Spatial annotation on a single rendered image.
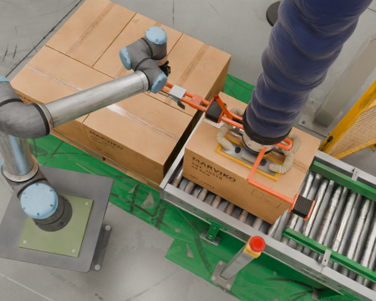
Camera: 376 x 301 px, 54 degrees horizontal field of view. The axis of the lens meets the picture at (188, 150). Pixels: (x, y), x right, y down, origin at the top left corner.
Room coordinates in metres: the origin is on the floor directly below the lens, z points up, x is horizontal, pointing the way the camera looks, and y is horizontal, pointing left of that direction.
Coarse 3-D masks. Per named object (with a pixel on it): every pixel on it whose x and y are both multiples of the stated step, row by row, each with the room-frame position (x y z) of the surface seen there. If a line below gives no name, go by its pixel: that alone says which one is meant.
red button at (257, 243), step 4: (256, 236) 0.40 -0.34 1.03; (260, 236) 0.40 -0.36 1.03; (252, 240) 0.38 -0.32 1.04; (256, 240) 0.38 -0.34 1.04; (260, 240) 0.38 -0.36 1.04; (252, 244) 0.36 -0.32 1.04; (256, 244) 0.36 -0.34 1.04; (260, 244) 0.37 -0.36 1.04; (264, 244) 0.37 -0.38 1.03; (252, 248) 0.35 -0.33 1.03; (256, 248) 0.35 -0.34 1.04; (260, 248) 0.35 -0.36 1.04
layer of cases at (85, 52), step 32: (96, 0) 2.19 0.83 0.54; (64, 32) 1.84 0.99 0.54; (96, 32) 1.88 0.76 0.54; (128, 32) 1.91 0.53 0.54; (32, 64) 1.53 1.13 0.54; (64, 64) 1.56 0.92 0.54; (96, 64) 1.59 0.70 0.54; (192, 64) 1.69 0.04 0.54; (224, 64) 1.72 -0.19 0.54; (32, 96) 1.27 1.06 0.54; (64, 96) 1.30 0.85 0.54; (160, 96) 1.39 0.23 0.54; (64, 128) 1.20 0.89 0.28; (96, 128) 1.09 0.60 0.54; (128, 128) 1.12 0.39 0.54; (160, 128) 1.15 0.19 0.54; (192, 128) 1.27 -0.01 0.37; (128, 160) 1.00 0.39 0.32; (160, 160) 0.92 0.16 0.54
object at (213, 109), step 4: (212, 100) 1.03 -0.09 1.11; (212, 104) 1.02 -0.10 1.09; (216, 104) 1.02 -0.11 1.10; (224, 104) 1.02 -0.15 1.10; (208, 108) 0.99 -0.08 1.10; (212, 108) 0.99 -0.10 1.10; (216, 108) 0.99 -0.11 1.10; (220, 108) 1.00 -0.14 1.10; (208, 112) 0.96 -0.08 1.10; (212, 112) 0.97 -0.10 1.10; (216, 112) 0.97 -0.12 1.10; (220, 112) 0.97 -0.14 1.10; (208, 116) 0.96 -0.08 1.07; (212, 116) 0.94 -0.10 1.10; (216, 116) 0.94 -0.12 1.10; (220, 116) 0.94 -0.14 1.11; (212, 120) 0.94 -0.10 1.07; (216, 120) 0.94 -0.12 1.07; (220, 120) 0.95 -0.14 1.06
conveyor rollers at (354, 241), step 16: (176, 176) 0.83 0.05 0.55; (208, 192) 0.76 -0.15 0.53; (304, 192) 0.82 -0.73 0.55; (320, 192) 0.83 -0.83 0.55; (336, 192) 0.85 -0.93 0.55; (352, 192) 0.86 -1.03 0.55; (336, 208) 0.75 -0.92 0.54; (352, 208) 0.76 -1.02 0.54; (368, 208) 0.77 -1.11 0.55; (256, 224) 0.59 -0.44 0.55; (288, 224) 0.62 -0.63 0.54; (304, 224) 0.63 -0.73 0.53; (288, 240) 0.52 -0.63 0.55; (320, 240) 0.54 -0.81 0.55; (336, 240) 0.55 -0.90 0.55; (352, 240) 0.56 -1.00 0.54; (368, 240) 0.58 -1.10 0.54; (352, 256) 0.47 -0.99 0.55; (368, 256) 0.48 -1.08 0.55
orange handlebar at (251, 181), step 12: (168, 84) 1.11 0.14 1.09; (192, 96) 1.05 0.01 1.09; (204, 108) 0.99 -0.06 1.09; (228, 120) 0.94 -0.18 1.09; (240, 120) 0.95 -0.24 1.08; (276, 144) 0.84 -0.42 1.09; (288, 144) 0.85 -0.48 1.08; (252, 168) 0.70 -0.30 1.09; (252, 180) 0.64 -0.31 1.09; (276, 192) 0.59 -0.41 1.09
